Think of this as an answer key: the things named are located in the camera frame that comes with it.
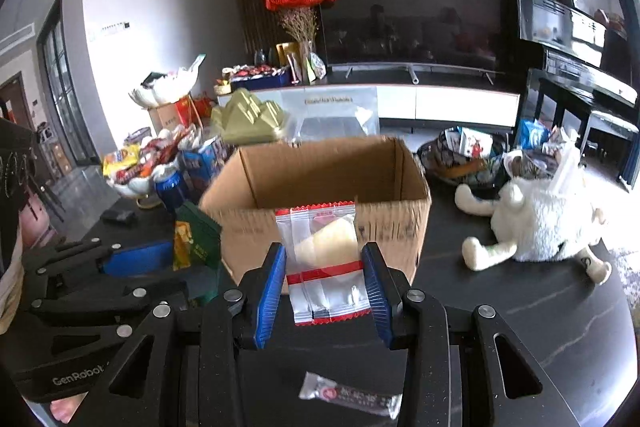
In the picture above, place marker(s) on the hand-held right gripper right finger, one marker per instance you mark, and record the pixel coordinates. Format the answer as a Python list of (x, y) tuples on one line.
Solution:
[(378, 302)]

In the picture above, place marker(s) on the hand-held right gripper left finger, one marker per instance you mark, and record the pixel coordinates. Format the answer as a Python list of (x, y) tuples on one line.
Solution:
[(270, 302)]

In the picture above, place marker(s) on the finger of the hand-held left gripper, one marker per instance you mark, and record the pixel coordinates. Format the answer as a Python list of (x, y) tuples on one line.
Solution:
[(165, 293), (135, 258)]

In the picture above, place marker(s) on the green cracker packet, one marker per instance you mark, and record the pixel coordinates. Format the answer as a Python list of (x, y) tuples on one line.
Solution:
[(200, 227)]

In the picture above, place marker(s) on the clear red-striped snack packet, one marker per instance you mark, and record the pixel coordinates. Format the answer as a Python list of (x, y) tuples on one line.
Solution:
[(325, 237)]

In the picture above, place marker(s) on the brown cardboard box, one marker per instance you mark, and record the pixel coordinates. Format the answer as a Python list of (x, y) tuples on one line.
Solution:
[(320, 172)]

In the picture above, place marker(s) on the person's left forearm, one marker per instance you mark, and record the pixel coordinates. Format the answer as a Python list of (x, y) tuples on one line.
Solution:
[(10, 297)]

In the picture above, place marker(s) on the person's left hand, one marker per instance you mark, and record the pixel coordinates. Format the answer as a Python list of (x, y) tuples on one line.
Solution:
[(67, 409)]

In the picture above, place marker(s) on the small black pouch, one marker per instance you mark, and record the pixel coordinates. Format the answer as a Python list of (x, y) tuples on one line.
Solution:
[(118, 216)]

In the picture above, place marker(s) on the blue drink can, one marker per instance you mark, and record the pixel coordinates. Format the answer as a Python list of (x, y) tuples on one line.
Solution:
[(172, 192)]

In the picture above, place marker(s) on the pile of snack packets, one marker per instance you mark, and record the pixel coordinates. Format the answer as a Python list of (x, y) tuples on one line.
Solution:
[(145, 159)]

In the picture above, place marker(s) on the black strip snack packet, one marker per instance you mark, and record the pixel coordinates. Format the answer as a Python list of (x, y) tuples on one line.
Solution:
[(350, 397)]

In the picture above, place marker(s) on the pink chair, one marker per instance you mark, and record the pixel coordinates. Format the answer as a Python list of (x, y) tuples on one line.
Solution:
[(37, 227)]

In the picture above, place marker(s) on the blue snack bag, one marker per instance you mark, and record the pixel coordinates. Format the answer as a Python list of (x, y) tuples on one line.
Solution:
[(205, 162)]

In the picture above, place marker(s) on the small cardboard carton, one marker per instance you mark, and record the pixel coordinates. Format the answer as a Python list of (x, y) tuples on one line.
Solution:
[(162, 119)]

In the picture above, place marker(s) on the red gift bag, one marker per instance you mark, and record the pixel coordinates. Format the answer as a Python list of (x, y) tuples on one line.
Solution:
[(195, 109)]

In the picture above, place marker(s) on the patterned snack bowl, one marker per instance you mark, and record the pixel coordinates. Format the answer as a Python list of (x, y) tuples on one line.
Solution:
[(465, 162)]

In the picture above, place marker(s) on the white shell tiered tray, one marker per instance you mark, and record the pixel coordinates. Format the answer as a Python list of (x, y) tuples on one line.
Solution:
[(165, 89)]

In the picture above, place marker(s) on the black framed glass door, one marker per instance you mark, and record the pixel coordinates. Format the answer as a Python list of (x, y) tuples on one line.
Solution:
[(65, 92)]

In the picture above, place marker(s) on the white plush toy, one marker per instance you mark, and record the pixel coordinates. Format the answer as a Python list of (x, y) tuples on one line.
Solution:
[(540, 222)]

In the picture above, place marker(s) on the clear plastic bag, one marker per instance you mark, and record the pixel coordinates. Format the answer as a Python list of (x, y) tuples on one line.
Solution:
[(340, 112)]

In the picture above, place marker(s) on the white television cabinet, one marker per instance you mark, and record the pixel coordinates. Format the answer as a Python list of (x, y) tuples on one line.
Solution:
[(450, 104)]

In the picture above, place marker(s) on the blue tray of sweets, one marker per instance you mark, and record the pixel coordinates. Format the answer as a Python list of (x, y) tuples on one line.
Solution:
[(257, 77)]

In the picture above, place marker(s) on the blue snack packet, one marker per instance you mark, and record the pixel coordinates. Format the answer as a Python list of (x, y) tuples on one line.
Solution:
[(532, 134)]

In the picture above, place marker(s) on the dried flower bouquet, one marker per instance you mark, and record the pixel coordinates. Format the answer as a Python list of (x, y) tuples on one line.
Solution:
[(300, 27)]

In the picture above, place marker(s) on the piano bench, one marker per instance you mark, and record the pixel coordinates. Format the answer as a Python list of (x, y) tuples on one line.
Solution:
[(610, 137)]

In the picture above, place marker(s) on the black television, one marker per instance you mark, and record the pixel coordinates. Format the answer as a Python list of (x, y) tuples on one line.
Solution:
[(410, 17)]

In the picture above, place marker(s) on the black piano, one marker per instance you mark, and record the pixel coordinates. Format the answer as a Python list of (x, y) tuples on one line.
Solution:
[(575, 37)]

